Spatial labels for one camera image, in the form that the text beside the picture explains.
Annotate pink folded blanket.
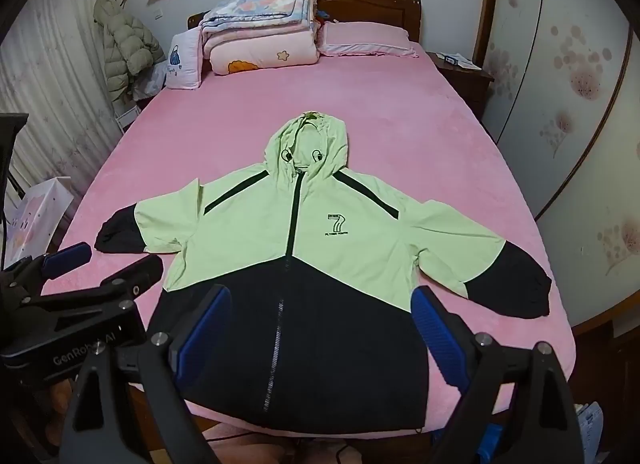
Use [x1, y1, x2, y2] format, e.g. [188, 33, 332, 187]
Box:
[202, 18, 321, 77]

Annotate white curtain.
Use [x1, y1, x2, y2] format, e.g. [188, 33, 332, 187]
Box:
[0, 0, 126, 225]

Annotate green and black hooded jacket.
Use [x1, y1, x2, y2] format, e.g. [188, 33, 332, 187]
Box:
[94, 111, 553, 437]

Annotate floral folded quilt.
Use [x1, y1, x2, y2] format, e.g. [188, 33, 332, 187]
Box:
[200, 0, 318, 37]

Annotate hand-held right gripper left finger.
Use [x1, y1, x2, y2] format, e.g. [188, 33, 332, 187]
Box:
[59, 285, 233, 464]

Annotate white paper bag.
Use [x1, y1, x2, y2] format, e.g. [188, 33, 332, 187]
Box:
[7, 176, 75, 257]

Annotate pink pillow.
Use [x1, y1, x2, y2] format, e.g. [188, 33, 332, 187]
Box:
[317, 21, 420, 58]

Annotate wooden nightstand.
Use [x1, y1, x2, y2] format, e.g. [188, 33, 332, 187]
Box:
[425, 51, 495, 119]

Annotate small pink printed cushion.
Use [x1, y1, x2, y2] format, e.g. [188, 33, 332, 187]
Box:
[164, 28, 205, 90]

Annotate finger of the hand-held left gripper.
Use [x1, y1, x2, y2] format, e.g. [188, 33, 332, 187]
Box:
[0, 242, 94, 295]
[20, 254, 164, 317]

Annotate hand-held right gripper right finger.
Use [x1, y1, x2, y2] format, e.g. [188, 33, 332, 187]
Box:
[410, 286, 586, 464]

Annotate wooden headboard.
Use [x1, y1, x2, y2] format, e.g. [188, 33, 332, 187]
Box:
[187, 0, 423, 52]

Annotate light blue cloth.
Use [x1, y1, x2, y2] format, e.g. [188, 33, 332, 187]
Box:
[131, 62, 168, 100]

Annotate beige puffer jacket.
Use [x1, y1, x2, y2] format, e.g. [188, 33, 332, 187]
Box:
[92, 0, 166, 104]

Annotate pink bed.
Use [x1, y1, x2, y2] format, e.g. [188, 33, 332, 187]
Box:
[40, 21, 576, 445]

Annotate floral wardrobe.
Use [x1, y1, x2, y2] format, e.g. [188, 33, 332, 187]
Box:
[472, 0, 640, 325]

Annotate white papers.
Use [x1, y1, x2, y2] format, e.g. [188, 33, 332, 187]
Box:
[434, 51, 483, 72]

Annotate black metal stand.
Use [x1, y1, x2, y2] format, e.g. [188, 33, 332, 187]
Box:
[0, 112, 31, 269]

